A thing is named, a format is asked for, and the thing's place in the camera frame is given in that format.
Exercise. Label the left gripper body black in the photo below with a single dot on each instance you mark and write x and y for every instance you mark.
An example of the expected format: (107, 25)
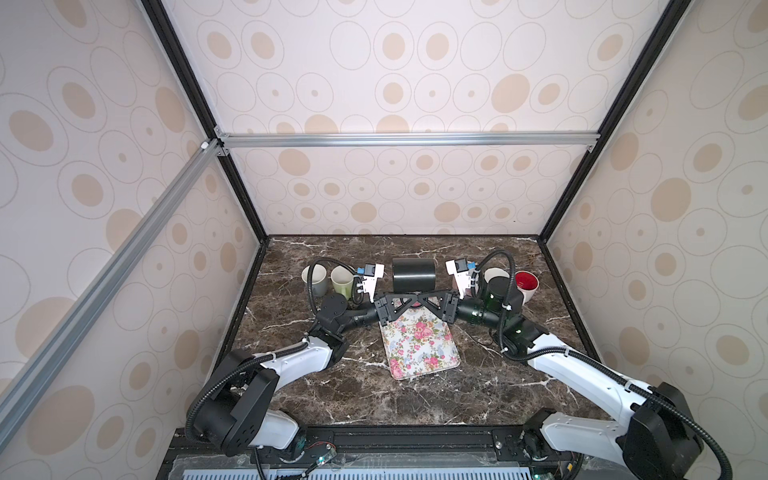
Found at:
(358, 317)

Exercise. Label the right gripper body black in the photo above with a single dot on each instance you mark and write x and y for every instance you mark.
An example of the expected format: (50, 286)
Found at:
(475, 312)

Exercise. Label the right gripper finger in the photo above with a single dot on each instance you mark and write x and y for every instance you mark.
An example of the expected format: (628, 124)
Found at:
(445, 309)
(436, 296)

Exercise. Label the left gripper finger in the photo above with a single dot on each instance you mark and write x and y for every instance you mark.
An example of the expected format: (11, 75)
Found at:
(403, 297)
(390, 310)

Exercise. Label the black mug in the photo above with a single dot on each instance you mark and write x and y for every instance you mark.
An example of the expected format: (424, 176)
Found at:
(413, 275)

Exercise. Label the grey mug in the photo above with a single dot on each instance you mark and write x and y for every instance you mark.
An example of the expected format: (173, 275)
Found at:
(315, 279)

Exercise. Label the light green mug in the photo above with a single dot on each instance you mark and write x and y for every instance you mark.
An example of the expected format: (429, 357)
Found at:
(342, 281)

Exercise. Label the dark green mug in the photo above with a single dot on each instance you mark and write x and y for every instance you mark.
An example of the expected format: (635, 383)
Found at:
(495, 275)

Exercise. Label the white mug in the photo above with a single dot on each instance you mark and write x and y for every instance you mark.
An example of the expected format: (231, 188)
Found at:
(527, 283)

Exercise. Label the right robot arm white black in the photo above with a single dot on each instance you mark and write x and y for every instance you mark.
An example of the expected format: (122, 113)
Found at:
(651, 430)

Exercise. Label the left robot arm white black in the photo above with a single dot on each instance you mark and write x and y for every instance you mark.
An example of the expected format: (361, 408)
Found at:
(232, 411)

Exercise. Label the floral serving tray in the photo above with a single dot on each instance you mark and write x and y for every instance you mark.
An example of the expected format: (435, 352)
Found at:
(418, 344)

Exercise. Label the small circuit board with leds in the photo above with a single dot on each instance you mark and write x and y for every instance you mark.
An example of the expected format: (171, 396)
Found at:
(323, 452)

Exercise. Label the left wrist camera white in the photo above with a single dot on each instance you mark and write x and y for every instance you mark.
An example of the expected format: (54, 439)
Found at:
(366, 281)

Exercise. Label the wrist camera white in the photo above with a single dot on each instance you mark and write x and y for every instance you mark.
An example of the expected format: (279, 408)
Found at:
(464, 275)
(366, 281)

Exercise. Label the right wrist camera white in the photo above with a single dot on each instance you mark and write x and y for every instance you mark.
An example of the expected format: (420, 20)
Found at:
(464, 275)

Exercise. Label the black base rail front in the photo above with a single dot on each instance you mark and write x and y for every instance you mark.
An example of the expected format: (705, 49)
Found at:
(392, 452)

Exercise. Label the horizontal aluminium rail back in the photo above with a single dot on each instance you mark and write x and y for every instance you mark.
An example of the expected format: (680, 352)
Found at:
(229, 141)

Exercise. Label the diagonal aluminium rail left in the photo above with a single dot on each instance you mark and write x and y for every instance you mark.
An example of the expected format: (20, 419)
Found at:
(42, 369)

